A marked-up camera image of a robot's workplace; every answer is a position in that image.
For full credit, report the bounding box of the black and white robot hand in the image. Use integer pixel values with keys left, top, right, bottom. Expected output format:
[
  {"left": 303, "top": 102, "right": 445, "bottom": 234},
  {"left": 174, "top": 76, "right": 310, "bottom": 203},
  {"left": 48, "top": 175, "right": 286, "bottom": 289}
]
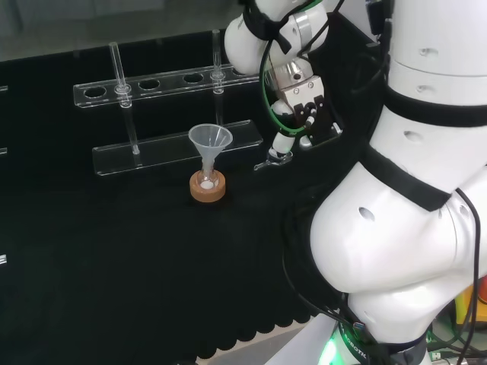
[{"left": 268, "top": 75, "right": 343, "bottom": 163}]

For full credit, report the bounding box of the clear plastic funnel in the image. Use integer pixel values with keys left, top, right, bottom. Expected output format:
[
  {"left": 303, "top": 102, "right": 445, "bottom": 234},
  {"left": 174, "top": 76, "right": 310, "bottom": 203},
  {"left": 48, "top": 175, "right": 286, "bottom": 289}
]
[{"left": 188, "top": 123, "right": 234, "bottom": 179}]

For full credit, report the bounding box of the clear acrylic funnel stand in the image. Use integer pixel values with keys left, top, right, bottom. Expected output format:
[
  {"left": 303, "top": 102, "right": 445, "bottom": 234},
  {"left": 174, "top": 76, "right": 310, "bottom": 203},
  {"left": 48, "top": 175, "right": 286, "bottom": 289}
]
[{"left": 72, "top": 29, "right": 264, "bottom": 178}]

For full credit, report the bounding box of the round-bottom glass flask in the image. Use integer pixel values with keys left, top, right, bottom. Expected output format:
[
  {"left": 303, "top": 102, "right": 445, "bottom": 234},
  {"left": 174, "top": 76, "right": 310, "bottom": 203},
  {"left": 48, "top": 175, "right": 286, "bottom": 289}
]
[{"left": 197, "top": 159, "right": 221, "bottom": 191}]

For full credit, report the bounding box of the yellow stop button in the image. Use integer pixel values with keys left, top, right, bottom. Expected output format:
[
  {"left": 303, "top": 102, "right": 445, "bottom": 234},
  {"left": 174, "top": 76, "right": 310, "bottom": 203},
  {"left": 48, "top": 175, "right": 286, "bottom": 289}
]
[{"left": 453, "top": 276, "right": 487, "bottom": 329}]

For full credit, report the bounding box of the black table cloth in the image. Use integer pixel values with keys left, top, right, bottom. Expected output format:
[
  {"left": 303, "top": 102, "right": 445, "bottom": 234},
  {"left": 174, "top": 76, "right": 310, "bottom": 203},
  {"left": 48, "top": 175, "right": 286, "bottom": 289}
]
[{"left": 0, "top": 11, "right": 393, "bottom": 362}]

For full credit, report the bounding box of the green cable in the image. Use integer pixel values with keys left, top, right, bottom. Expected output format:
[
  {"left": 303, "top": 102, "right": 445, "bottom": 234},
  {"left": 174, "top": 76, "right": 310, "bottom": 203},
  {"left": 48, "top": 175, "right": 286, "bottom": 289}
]
[{"left": 259, "top": 37, "right": 309, "bottom": 136}]

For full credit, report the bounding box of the black cable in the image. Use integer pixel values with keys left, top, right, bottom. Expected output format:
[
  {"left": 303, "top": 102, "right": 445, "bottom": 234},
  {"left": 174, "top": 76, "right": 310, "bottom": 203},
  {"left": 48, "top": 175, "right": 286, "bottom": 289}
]
[
  {"left": 364, "top": 0, "right": 395, "bottom": 77},
  {"left": 454, "top": 187, "right": 482, "bottom": 343},
  {"left": 280, "top": 197, "right": 381, "bottom": 365}
]

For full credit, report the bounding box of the cork ring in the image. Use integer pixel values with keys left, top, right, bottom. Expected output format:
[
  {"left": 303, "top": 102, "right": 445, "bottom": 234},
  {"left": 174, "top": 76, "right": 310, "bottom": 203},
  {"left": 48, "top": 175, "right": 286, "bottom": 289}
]
[{"left": 189, "top": 170, "right": 228, "bottom": 204}]

